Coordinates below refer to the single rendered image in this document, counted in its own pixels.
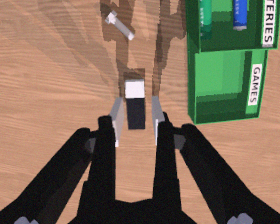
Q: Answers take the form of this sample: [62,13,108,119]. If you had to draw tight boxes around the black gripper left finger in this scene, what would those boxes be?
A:
[0,97,124,224]

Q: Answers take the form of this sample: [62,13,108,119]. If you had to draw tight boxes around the blue aa battery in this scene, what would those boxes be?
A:
[233,0,247,31]

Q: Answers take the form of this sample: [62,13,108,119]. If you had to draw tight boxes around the green three-compartment bin rack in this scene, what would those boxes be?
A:
[185,0,280,125]

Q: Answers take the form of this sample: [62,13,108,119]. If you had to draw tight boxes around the grey metal bolt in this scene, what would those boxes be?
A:
[105,10,135,41]

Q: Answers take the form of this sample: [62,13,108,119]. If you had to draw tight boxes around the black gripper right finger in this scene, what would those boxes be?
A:
[150,96,280,224]

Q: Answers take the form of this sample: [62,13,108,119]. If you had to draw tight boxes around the green aa battery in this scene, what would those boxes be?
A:
[200,0,212,40]

